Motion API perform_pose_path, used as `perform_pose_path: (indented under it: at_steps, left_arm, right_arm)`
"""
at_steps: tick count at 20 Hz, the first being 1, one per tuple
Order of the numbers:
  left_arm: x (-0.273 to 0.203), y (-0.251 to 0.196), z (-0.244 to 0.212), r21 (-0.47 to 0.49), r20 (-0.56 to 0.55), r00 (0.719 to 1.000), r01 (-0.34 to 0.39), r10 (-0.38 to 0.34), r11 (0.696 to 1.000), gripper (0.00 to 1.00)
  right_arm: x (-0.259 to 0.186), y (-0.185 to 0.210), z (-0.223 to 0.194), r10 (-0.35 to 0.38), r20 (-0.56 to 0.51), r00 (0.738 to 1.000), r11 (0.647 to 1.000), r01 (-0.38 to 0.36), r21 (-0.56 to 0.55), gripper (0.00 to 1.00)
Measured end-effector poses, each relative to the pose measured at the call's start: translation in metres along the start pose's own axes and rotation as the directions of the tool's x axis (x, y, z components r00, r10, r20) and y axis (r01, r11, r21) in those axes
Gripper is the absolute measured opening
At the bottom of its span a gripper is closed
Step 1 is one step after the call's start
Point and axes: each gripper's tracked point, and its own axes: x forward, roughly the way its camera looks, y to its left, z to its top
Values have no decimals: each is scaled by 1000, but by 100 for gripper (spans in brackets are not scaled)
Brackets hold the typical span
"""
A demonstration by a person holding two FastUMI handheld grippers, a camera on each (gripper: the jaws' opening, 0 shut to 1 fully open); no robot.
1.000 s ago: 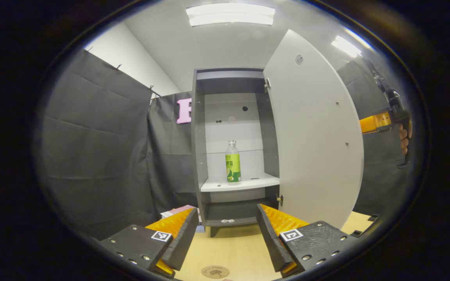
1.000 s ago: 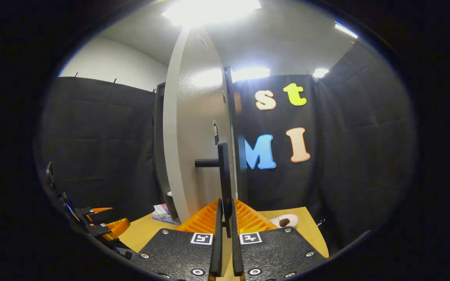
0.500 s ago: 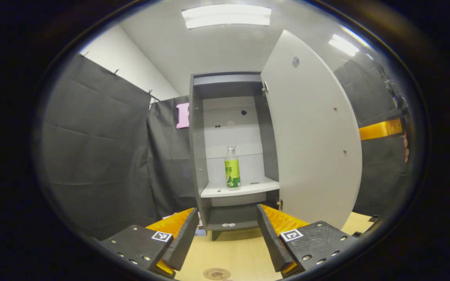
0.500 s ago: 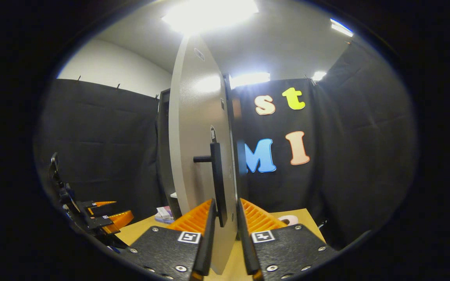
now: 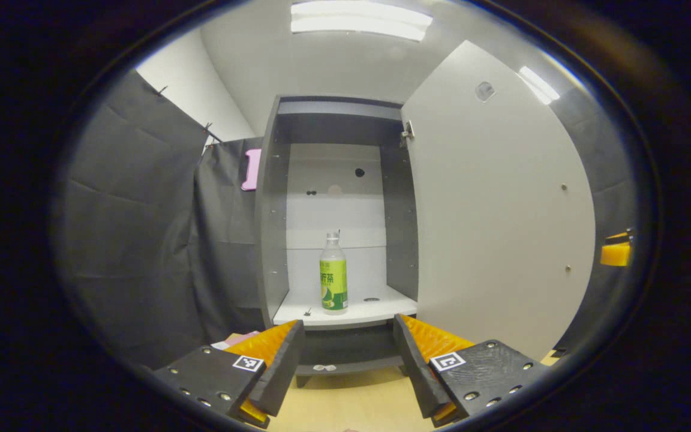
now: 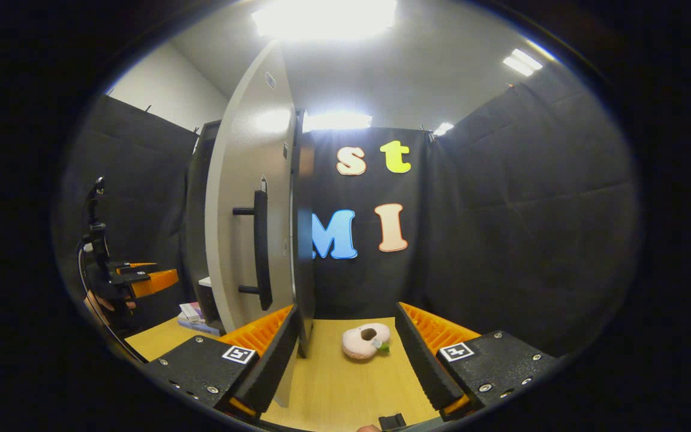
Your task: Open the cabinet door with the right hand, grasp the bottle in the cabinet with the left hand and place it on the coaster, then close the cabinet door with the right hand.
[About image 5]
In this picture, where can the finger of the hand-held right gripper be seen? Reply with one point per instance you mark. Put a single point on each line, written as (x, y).
(616, 255)

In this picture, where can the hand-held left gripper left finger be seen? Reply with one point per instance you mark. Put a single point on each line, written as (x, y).
(282, 372)

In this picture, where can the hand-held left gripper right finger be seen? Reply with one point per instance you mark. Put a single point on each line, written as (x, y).
(417, 372)

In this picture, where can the green label bottle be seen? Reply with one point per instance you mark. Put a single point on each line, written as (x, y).
(333, 288)

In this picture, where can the grey cabinet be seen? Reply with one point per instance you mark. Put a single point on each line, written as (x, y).
(336, 210)

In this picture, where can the metal door hinge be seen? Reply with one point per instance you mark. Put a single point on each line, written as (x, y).
(406, 132)

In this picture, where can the ceiling light panel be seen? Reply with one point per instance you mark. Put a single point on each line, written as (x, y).
(360, 18)
(538, 84)

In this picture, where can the black backdrop cloth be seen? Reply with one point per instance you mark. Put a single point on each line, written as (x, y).
(141, 240)

